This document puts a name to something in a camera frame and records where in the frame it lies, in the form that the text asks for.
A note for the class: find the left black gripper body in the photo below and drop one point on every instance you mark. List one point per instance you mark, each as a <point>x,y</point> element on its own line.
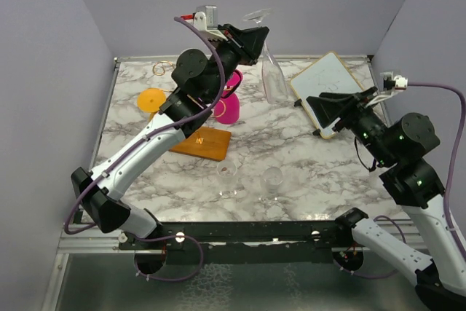
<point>231,56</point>

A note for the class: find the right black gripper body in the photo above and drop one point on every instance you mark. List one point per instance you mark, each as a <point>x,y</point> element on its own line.
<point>362,121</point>

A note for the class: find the clear flute glass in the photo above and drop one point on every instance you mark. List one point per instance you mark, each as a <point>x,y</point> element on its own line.
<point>272,76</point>

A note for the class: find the pink plastic wine glass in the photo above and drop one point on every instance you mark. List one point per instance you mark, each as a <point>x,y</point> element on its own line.
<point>227,110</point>

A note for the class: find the clear wine glass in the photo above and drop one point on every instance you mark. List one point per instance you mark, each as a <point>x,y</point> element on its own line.
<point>227,174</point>
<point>271,184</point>

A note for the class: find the yellow plastic wine glass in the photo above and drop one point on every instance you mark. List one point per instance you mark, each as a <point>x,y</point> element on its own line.
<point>150,101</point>

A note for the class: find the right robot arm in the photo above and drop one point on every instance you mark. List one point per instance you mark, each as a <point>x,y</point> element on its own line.
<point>438,276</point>

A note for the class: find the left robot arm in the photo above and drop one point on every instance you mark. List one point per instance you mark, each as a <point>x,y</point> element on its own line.
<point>200,82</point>

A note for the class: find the white board gold rim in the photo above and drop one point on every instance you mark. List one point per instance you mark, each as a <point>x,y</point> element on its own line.
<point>330,73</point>

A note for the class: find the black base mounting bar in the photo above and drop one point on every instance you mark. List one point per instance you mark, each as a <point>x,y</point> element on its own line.
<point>246,242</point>

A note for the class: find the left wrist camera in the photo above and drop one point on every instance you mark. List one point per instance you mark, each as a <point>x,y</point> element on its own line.
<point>205,20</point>

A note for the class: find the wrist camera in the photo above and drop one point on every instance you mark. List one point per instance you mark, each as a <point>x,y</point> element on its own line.
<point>205,20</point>
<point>393,83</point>

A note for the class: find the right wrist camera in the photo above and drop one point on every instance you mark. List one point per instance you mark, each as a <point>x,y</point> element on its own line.
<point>393,83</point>

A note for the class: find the gold wire glass rack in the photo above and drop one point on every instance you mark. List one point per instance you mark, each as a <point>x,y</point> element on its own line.
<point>207,143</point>

